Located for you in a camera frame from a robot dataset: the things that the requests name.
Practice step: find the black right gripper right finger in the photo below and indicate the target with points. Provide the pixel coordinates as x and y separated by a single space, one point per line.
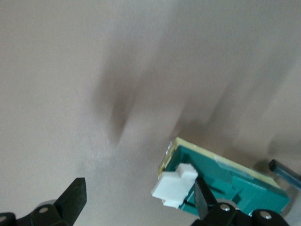
204 200

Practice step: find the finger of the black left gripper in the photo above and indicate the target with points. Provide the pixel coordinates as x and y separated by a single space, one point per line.
285 174

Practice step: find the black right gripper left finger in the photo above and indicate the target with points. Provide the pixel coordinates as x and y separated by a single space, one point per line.
73 200

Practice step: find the brown paper table cover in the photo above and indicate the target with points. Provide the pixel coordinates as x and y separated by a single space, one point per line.
117 82

